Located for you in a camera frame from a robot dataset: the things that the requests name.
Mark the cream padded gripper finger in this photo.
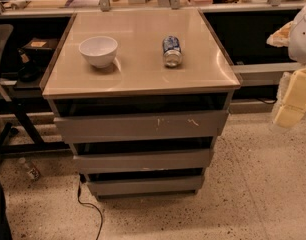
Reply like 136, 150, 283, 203
272, 67, 306, 129

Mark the grey top drawer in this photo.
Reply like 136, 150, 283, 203
54, 110, 228, 143

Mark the grey drawer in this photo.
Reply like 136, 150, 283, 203
73, 149, 213, 174
54, 110, 228, 143
87, 176, 204, 196

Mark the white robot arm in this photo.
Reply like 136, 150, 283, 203
272, 4, 306, 129

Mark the grey middle drawer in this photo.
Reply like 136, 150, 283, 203
73, 149, 213, 174

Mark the grey drawer cabinet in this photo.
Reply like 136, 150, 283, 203
43, 9, 240, 184

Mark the grey bottom drawer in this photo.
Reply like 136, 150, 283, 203
87, 176, 204, 196

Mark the cream padded finger upper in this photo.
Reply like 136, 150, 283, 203
266, 21, 293, 48

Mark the blue soda can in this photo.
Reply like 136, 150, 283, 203
162, 36, 182, 68

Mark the white bowl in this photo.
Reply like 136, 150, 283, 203
79, 36, 118, 68

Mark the black box with label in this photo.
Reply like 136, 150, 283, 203
22, 38, 59, 52

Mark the clear plastic bottle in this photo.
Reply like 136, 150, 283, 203
18, 157, 40, 181

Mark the black floor cable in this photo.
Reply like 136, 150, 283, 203
76, 174, 105, 240

